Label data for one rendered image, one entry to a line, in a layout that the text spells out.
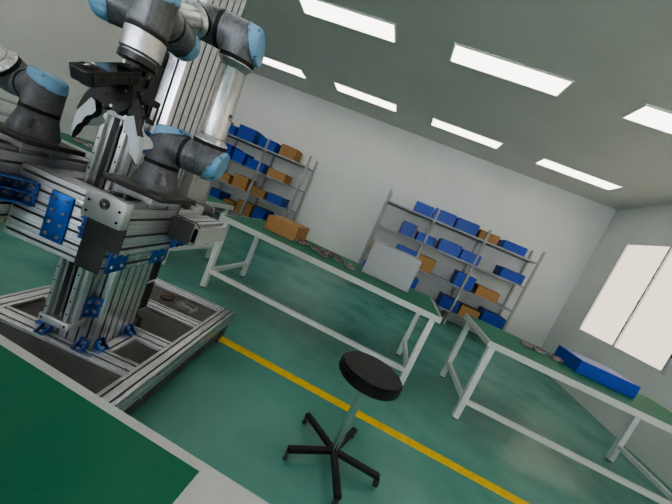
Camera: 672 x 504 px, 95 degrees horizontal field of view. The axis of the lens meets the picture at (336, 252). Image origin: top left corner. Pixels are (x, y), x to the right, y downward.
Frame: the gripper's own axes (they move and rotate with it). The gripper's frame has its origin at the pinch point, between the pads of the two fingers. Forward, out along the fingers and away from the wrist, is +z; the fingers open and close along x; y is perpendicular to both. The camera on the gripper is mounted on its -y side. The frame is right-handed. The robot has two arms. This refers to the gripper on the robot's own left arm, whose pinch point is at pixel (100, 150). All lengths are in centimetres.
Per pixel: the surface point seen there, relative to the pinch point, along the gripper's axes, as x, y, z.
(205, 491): -48, -18, 40
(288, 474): -72, 70, 115
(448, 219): -215, 547, -73
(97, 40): 502, 500, -112
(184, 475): -44, -18, 40
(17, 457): -23, -25, 40
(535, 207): -368, 580, -165
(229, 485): -51, -16, 40
